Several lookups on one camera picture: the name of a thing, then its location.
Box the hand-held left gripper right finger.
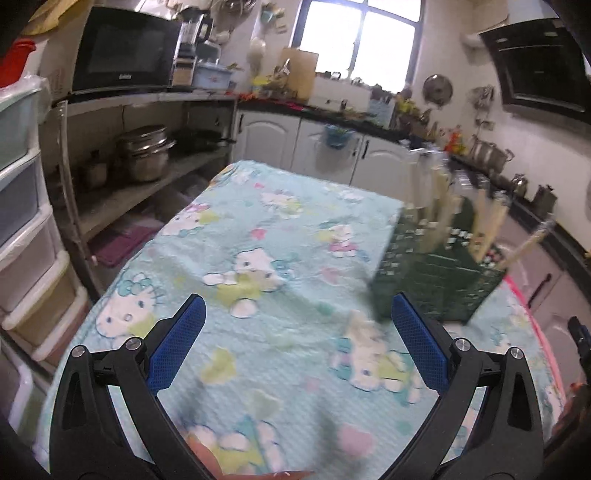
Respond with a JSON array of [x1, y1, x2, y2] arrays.
[[392, 292, 544, 480]]

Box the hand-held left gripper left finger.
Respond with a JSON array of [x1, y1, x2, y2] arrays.
[[48, 294, 207, 480]]

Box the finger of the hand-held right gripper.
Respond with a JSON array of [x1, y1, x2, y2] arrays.
[[567, 316, 591, 368]]

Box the green plastic utensil basket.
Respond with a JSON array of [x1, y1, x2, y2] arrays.
[[369, 198, 507, 324]]

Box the group of chopsticks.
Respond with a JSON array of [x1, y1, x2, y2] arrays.
[[406, 148, 557, 273]]

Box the cluster of hanging small utensils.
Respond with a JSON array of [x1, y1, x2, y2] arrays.
[[470, 85, 498, 110]]

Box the person's left hand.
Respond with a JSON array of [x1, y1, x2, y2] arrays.
[[191, 440, 232, 480]]

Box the black kitchen countertop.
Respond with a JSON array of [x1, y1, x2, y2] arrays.
[[238, 99, 591, 287]]

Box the purple floor mat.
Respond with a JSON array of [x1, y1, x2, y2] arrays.
[[89, 221, 156, 269]]

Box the light blue printed tablecloth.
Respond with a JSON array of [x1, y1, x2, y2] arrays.
[[34, 159, 568, 480]]

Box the plastic drawer unit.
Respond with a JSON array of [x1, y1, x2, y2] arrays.
[[0, 78, 91, 361]]

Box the steel pot with lid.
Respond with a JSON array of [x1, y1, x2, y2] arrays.
[[115, 125, 177, 184]]

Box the small glass jar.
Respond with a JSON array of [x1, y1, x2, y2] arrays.
[[78, 150, 110, 190]]

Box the large steel stockpot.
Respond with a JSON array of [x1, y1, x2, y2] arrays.
[[468, 138, 515, 174]]

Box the black frying pan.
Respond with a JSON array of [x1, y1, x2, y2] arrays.
[[172, 128, 232, 156]]

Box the cluster of condiment bottles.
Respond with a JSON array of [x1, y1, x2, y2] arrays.
[[429, 122, 467, 156]]

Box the blue hanging bin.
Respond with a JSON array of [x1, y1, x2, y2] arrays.
[[322, 124, 356, 150]]

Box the white kitchen cabinets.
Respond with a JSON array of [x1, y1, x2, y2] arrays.
[[233, 110, 591, 352]]

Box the light blue knife holder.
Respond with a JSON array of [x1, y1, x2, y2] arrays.
[[369, 87, 396, 128]]

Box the metal shelf rack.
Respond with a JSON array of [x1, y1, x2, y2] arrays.
[[50, 89, 239, 296]]

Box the steel pot lid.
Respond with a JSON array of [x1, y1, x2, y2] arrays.
[[422, 74, 456, 107]]

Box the black range hood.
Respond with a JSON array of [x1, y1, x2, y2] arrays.
[[479, 18, 591, 114]]

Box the wooden cutting board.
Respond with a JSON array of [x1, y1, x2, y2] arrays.
[[280, 47, 320, 105]]

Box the white hanging colander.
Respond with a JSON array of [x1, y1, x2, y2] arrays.
[[249, 37, 268, 75]]

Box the black microwave oven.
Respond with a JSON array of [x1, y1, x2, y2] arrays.
[[71, 5, 184, 93]]

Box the black blender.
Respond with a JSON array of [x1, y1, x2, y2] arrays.
[[175, 6, 213, 86]]

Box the kitchen window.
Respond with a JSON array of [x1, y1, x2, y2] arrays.
[[295, 0, 424, 93]]

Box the red plastic basin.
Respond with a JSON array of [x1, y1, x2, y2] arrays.
[[0, 39, 37, 89]]

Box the round bamboo board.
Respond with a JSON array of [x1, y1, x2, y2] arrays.
[[23, 0, 93, 36]]

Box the teal wall holder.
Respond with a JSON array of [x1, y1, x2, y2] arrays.
[[260, 4, 287, 33]]

